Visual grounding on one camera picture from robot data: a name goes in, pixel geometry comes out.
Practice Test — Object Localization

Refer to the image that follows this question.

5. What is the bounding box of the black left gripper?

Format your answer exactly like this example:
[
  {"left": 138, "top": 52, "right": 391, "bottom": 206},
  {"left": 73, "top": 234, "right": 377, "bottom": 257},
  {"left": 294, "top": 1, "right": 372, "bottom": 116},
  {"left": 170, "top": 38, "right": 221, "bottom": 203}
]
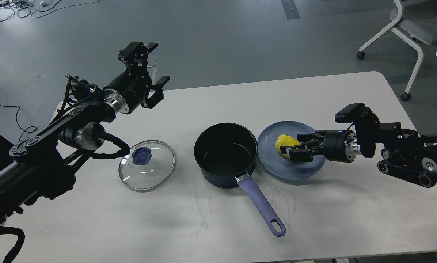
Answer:
[{"left": 103, "top": 42, "right": 171, "bottom": 114}]

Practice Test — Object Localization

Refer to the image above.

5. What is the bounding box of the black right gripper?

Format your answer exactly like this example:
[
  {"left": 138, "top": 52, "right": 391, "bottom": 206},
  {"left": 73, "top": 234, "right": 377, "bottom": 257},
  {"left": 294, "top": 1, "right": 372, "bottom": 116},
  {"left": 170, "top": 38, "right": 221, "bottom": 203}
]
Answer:
[{"left": 279, "top": 130, "right": 358, "bottom": 163}]

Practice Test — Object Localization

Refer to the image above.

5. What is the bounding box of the yellow peeled potato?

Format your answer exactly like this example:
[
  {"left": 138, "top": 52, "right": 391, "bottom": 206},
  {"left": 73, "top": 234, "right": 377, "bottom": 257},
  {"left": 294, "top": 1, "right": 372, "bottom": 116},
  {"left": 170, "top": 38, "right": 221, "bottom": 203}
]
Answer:
[{"left": 275, "top": 134, "right": 301, "bottom": 160}]

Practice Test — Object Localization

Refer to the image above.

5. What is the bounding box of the glass pot lid blue knob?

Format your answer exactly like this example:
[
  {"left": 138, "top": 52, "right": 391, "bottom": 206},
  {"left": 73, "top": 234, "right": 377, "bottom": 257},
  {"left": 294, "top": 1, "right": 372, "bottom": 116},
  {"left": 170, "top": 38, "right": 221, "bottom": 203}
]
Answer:
[{"left": 118, "top": 140, "right": 176, "bottom": 192}]

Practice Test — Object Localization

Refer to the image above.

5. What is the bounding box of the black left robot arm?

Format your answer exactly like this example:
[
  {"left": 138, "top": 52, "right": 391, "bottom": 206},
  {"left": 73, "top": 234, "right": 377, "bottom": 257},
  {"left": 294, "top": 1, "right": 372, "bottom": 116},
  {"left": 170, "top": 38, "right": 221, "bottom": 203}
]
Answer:
[{"left": 0, "top": 42, "right": 170, "bottom": 263}]

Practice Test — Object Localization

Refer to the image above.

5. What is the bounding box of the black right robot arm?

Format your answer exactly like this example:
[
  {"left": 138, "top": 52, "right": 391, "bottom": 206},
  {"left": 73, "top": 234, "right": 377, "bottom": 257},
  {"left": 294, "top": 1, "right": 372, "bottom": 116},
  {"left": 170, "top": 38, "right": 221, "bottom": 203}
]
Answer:
[{"left": 278, "top": 103, "right": 437, "bottom": 188}]

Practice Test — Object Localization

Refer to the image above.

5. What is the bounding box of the blue round plate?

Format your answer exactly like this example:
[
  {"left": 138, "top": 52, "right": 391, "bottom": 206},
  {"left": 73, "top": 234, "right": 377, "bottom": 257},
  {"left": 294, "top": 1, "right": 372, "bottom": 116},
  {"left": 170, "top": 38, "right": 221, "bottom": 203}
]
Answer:
[{"left": 258, "top": 121, "right": 326, "bottom": 185}]

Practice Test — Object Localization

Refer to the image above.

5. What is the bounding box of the dark blue saucepan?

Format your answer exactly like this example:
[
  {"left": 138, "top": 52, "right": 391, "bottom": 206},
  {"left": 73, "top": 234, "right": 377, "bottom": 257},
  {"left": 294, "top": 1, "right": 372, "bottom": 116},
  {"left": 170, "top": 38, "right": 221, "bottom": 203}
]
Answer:
[{"left": 194, "top": 122, "right": 286, "bottom": 237}]

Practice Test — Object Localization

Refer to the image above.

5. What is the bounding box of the white office chair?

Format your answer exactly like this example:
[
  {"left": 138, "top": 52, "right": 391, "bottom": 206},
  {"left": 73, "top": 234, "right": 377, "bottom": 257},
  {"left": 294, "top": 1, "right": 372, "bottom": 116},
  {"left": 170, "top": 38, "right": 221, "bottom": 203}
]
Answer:
[{"left": 357, "top": 0, "right": 437, "bottom": 101}]

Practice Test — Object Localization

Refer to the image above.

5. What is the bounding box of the black floor cable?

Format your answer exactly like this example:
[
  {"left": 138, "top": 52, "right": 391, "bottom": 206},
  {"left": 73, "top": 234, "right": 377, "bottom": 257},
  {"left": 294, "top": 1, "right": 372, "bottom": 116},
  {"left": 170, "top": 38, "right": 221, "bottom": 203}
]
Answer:
[{"left": 0, "top": 82, "right": 38, "bottom": 148}]

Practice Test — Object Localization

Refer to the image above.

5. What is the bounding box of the cable bundle on floor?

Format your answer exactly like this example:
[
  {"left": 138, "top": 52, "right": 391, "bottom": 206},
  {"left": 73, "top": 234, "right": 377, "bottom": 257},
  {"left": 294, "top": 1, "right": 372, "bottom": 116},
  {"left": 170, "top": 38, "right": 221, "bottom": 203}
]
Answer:
[{"left": 0, "top": 0, "right": 102, "bottom": 23}]

